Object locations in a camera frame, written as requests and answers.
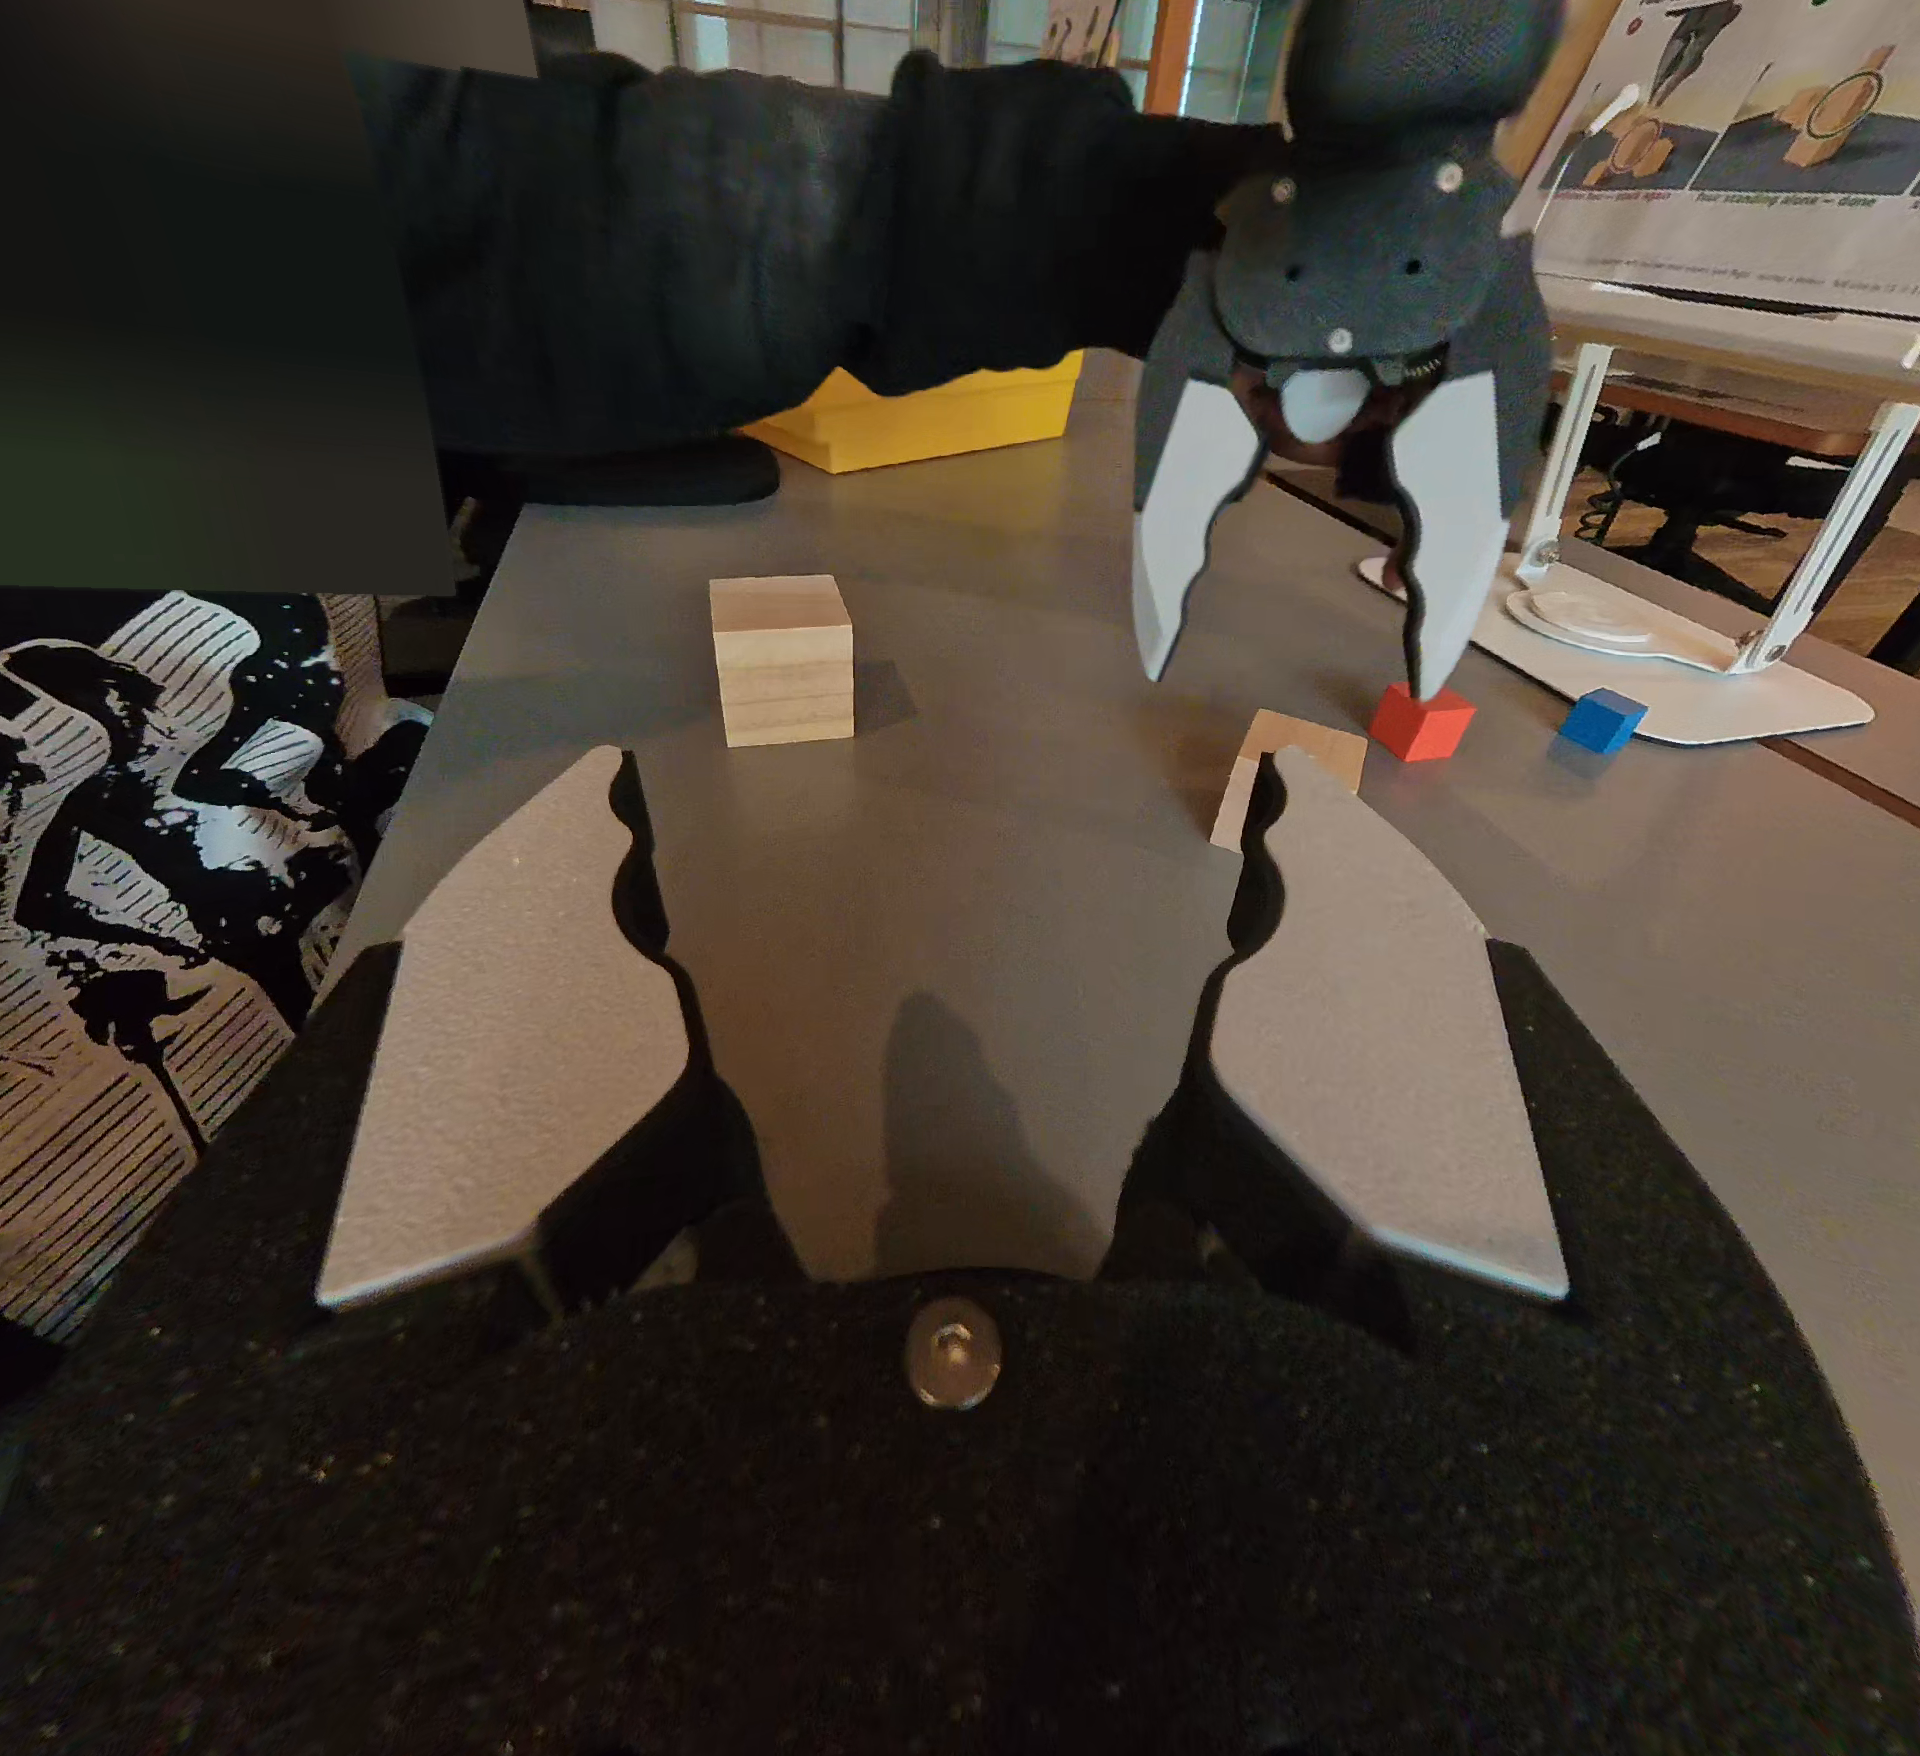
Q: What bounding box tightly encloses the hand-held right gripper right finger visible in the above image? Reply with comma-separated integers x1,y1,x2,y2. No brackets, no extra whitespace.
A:
1116,748,1570,1301

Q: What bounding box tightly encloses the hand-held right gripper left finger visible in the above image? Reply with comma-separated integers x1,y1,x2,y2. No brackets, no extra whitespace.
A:
318,742,766,1313

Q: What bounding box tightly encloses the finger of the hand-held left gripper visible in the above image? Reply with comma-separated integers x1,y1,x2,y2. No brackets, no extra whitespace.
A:
1392,372,1511,708
1128,372,1280,687

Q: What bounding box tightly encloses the printed instruction sheet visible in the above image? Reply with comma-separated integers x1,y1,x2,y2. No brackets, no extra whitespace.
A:
1528,0,1920,318

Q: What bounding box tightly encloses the yellow plastic bin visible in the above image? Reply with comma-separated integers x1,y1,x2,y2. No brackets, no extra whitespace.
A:
742,348,1090,478

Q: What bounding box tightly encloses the white document stand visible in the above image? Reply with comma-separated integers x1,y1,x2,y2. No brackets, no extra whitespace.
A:
1356,280,1920,748

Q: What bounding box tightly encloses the medium wooden cube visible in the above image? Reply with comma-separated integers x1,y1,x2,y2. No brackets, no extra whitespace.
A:
1210,708,1373,850

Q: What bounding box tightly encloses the small red cube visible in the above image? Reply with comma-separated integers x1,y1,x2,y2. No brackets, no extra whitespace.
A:
1373,683,1479,764

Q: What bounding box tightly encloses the large wooden cube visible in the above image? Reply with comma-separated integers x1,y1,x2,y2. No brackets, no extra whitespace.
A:
712,579,856,748

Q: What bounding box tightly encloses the person's left forearm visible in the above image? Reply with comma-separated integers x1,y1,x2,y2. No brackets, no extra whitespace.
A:
352,53,1299,462

